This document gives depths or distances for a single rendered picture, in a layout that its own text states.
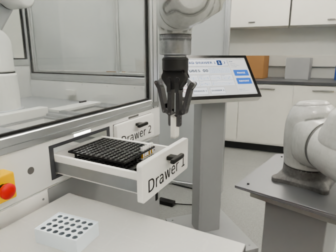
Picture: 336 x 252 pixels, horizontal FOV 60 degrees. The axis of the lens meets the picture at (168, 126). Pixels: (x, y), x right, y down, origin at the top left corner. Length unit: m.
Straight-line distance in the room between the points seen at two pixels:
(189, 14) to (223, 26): 1.85
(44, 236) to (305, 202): 0.72
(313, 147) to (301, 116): 0.12
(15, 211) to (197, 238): 0.51
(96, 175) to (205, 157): 1.08
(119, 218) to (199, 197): 1.15
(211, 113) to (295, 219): 0.91
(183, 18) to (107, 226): 0.55
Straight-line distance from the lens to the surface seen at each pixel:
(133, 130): 1.27
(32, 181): 0.96
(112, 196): 1.27
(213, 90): 1.69
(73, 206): 0.95
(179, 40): 0.80
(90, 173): 0.90
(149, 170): 0.79
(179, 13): 0.63
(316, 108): 1.00
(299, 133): 0.98
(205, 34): 2.50
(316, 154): 0.91
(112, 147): 0.99
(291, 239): 1.14
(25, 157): 0.92
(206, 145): 1.83
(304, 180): 1.06
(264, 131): 3.81
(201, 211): 2.00
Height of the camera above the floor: 1.20
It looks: 14 degrees down
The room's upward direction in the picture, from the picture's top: straight up
